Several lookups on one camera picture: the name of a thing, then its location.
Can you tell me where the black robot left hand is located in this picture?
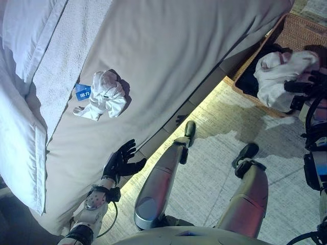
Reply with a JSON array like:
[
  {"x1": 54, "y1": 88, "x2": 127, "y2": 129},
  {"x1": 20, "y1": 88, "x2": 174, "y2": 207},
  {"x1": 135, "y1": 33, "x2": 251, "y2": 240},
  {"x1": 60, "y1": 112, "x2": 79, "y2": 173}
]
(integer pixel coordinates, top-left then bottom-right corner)
[{"x1": 102, "y1": 139, "x2": 148, "y2": 182}]

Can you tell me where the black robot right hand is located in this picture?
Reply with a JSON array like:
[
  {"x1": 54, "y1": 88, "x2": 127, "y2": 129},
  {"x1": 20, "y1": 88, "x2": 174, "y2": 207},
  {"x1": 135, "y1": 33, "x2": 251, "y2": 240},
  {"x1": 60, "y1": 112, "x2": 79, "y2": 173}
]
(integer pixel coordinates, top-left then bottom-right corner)
[{"x1": 284, "y1": 71, "x2": 323, "y2": 96}]

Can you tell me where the large white shirt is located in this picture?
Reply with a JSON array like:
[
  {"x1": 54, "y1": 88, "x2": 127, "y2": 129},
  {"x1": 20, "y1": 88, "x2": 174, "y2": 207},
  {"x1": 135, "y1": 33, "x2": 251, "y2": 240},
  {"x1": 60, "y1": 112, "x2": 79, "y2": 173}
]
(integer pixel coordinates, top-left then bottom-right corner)
[{"x1": 254, "y1": 50, "x2": 320, "y2": 113}]

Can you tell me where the black garment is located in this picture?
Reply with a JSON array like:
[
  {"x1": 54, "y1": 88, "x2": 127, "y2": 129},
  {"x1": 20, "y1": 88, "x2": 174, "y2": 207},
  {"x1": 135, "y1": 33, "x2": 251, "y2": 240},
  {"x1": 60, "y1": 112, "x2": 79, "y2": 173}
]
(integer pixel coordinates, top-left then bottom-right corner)
[{"x1": 236, "y1": 43, "x2": 289, "y2": 99}]

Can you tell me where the white garment with blue tag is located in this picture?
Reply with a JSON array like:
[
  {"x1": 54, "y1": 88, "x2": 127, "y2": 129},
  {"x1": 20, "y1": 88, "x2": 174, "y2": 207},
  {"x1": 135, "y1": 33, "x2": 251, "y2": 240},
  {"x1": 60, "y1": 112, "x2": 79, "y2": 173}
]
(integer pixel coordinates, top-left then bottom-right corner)
[{"x1": 73, "y1": 70, "x2": 128, "y2": 120}]

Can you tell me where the wicker laundry basket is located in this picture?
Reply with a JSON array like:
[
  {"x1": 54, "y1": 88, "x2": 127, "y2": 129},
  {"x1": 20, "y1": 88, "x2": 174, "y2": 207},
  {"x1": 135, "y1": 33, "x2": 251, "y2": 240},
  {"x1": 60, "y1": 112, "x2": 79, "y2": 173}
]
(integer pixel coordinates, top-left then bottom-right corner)
[{"x1": 223, "y1": 12, "x2": 327, "y2": 118}]

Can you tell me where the silver robot left leg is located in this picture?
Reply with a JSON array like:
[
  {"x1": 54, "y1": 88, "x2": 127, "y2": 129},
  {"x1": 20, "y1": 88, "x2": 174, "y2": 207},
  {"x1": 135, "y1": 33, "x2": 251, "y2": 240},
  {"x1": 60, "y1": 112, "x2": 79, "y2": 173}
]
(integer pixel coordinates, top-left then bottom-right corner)
[{"x1": 134, "y1": 120, "x2": 197, "y2": 232}]

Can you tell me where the silver robot leg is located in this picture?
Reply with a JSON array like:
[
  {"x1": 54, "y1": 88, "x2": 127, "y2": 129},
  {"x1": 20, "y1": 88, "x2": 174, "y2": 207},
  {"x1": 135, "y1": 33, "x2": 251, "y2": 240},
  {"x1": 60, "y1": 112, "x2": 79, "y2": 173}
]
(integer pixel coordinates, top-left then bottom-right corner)
[
  {"x1": 216, "y1": 142, "x2": 269, "y2": 239},
  {"x1": 134, "y1": 120, "x2": 197, "y2": 232}
]

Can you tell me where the grey striped rug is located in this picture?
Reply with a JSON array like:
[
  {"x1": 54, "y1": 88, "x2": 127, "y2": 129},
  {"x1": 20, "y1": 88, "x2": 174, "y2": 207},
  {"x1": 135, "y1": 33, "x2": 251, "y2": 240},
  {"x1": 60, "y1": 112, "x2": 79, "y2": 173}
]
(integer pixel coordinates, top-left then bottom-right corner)
[{"x1": 97, "y1": 0, "x2": 327, "y2": 245}]

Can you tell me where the grey robot torso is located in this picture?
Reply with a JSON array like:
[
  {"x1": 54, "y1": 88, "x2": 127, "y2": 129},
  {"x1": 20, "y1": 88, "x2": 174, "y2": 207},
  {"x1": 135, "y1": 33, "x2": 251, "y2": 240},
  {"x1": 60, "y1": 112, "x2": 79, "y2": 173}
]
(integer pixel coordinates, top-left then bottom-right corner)
[{"x1": 112, "y1": 226, "x2": 289, "y2": 245}]

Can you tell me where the white textured blanket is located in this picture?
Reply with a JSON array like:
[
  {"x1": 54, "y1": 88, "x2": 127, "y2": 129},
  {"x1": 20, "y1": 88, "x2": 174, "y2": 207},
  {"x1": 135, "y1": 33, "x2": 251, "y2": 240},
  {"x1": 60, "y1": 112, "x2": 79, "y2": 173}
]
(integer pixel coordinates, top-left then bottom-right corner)
[{"x1": 25, "y1": 0, "x2": 113, "y2": 212}]

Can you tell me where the silver robot right leg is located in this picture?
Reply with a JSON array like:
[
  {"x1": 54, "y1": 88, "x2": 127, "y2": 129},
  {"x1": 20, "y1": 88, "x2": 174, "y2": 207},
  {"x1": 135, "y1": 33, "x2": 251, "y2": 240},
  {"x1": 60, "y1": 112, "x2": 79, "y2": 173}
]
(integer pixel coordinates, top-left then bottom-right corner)
[{"x1": 216, "y1": 142, "x2": 269, "y2": 239}]

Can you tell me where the white duvet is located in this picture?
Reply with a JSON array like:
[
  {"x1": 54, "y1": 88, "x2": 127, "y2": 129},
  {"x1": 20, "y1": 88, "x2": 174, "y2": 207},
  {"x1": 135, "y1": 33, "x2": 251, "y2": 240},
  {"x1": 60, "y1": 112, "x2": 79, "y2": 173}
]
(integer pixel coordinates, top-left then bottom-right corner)
[{"x1": 0, "y1": 0, "x2": 69, "y2": 215}]

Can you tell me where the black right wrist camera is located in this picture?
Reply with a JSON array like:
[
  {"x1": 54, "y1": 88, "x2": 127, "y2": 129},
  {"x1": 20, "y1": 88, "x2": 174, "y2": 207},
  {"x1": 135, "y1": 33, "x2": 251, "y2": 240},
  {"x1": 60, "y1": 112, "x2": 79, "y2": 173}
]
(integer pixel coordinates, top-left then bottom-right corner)
[{"x1": 290, "y1": 96, "x2": 307, "y2": 113}]

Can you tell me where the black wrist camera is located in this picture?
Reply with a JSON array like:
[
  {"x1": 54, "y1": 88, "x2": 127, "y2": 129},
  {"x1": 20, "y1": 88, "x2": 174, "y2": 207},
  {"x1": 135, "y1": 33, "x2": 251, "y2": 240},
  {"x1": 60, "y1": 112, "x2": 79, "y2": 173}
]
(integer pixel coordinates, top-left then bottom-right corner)
[
  {"x1": 104, "y1": 187, "x2": 121, "y2": 204},
  {"x1": 290, "y1": 96, "x2": 307, "y2": 113}
]

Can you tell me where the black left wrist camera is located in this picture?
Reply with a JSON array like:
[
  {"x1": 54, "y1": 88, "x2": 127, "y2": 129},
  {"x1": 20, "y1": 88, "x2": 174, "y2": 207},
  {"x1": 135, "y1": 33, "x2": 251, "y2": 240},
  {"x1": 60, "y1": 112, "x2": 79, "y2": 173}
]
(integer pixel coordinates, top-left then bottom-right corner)
[{"x1": 104, "y1": 187, "x2": 121, "y2": 204}]

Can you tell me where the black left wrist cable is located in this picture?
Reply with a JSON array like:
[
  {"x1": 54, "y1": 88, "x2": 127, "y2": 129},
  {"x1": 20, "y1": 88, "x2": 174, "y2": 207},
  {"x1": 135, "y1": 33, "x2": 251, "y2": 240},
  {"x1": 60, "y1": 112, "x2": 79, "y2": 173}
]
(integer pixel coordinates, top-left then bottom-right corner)
[{"x1": 97, "y1": 201, "x2": 120, "y2": 238}]

